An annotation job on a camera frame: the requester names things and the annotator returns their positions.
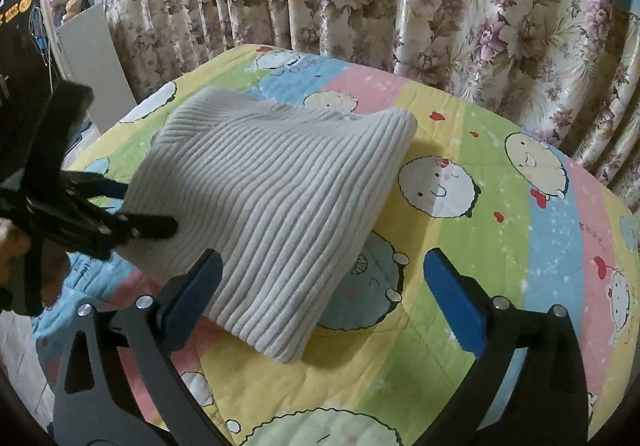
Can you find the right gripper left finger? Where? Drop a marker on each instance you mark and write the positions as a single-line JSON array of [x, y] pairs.
[[94, 404]]

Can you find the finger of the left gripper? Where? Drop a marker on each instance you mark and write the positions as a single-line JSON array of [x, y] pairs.
[[91, 184], [125, 226]]

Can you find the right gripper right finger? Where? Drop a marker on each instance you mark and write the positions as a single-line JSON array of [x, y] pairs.
[[527, 384]]

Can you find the white ribbed knit sweater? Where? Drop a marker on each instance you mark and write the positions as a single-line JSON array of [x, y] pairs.
[[286, 194]]

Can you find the person's left hand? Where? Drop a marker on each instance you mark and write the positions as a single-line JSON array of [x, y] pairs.
[[55, 263]]

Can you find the white board panel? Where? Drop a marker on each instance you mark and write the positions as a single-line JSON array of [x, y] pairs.
[[91, 59]]

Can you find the colourful cartoon quilt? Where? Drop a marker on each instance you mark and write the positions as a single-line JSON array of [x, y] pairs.
[[507, 209]]

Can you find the plush toy on shelf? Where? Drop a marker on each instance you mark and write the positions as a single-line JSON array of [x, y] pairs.
[[73, 8]]

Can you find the floral beige curtain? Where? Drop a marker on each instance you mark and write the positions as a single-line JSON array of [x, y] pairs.
[[566, 70]]

